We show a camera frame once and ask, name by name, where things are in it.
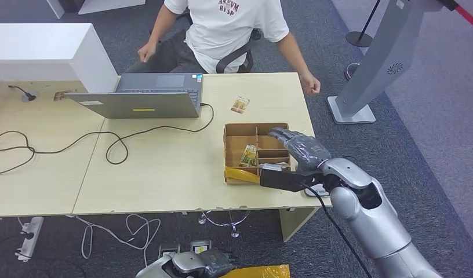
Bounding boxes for person's left hand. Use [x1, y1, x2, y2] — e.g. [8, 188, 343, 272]
[299, 71, 321, 96]

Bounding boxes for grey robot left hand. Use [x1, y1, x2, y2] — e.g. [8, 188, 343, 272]
[199, 248, 239, 278]

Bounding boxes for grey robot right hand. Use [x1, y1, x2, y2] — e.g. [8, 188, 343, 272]
[268, 127, 333, 172]

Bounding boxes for person's right hand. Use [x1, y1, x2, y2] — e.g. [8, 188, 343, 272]
[137, 41, 157, 64]

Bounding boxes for patterned ID card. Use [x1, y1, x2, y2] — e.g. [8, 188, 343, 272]
[230, 96, 250, 115]

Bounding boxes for white key cards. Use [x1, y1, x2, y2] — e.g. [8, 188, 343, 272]
[259, 162, 291, 171]

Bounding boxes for grey card reader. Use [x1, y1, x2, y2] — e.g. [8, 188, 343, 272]
[303, 183, 332, 199]

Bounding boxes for green yellow card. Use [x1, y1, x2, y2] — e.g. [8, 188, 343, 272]
[238, 144, 258, 167]

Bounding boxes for person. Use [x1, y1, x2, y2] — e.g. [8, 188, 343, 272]
[123, 0, 322, 96]

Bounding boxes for steel floor socket yellow label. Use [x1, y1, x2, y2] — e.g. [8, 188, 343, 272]
[190, 239, 213, 255]

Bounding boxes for yellow floor tape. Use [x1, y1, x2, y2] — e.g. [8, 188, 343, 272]
[221, 264, 292, 278]

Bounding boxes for round floor base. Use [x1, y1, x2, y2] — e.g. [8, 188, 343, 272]
[344, 62, 361, 81]

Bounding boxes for grey laptop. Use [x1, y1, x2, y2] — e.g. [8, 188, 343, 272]
[63, 72, 204, 119]

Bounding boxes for steel floor socket with plug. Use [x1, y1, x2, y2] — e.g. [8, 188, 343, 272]
[158, 242, 181, 258]

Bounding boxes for white cabinet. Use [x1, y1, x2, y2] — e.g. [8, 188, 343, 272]
[46, 0, 147, 19]

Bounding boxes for cardboard divider box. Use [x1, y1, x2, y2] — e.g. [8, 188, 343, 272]
[223, 122, 295, 185]

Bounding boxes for wooden desk leg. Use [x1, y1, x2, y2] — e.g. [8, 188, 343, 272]
[279, 207, 320, 243]

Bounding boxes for black office chair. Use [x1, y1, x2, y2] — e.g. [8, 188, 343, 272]
[174, 11, 263, 74]

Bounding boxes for silver kiosk stand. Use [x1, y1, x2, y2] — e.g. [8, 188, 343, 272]
[327, 0, 458, 126]

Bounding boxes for white counter block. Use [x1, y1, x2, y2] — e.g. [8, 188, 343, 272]
[0, 23, 120, 94]

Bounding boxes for red barrier belt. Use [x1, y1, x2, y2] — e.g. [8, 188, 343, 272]
[438, 0, 473, 34]

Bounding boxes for white power strip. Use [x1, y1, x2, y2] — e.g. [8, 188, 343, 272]
[14, 217, 45, 263]

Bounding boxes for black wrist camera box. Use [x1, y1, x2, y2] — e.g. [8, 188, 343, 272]
[259, 166, 326, 193]

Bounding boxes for black stanchion post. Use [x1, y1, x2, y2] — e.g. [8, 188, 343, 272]
[345, 0, 383, 48]

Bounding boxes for white floor cable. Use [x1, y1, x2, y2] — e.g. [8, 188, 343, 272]
[74, 214, 162, 269]

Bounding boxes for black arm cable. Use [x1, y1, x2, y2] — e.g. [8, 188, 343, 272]
[297, 183, 376, 278]

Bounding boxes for black laptop power cable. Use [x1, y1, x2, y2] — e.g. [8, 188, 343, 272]
[0, 103, 215, 176]

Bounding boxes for short black plug cable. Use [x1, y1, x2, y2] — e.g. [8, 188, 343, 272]
[8, 85, 37, 101]

